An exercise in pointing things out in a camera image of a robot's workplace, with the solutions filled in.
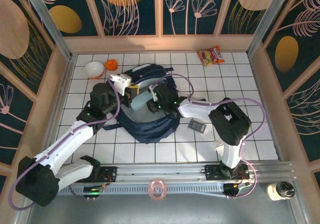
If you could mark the small orange cup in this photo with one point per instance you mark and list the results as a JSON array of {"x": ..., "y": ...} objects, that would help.
[{"x": 111, "y": 65}]

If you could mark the clear case with black contents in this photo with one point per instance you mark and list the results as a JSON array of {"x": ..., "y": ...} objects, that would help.
[{"x": 197, "y": 126}]

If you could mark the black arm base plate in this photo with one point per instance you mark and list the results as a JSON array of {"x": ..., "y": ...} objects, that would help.
[
  {"x": 212, "y": 172},
  {"x": 111, "y": 174}
]

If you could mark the navy blue backpack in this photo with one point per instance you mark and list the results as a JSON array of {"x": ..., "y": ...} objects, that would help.
[{"x": 150, "y": 131}]

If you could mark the pink tape roll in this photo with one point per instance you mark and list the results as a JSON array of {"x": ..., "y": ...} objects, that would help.
[{"x": 157, "y": 189}]

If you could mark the white orange bowl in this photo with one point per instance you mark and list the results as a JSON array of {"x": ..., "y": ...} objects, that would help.
[{"x": 93, "y": 69}]

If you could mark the orange snack packet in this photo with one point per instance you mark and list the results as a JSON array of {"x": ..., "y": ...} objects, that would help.
[{"x": 210, "y": 57}]

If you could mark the grey metal frame post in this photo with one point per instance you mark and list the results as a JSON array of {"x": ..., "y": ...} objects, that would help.
[
  {"x": 50, "y": 24},
  {"x": 270, "y": 17}
]

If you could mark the black controller board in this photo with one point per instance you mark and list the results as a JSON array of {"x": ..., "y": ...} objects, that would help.
[
  {"x": 91, "y": 190},
  {"x": 231, "y": 187}
]

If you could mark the light blue pencil case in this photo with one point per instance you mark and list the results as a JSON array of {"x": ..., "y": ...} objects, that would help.
[{"x": 140, "y": 103}]

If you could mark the aluminium mounting rail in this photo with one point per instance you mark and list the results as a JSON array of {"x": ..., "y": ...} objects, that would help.
[{"x": 162, "y": 171}]

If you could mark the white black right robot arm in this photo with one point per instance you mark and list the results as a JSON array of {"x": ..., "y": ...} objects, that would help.
[{"x": 230, "y": 121}]

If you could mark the white bottle with black cap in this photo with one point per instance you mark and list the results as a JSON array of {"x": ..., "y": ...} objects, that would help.
[{"x": 280, "y": 191}]

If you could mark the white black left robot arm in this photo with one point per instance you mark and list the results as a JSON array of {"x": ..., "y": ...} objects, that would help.
[{"x": 65, "y": 144}]

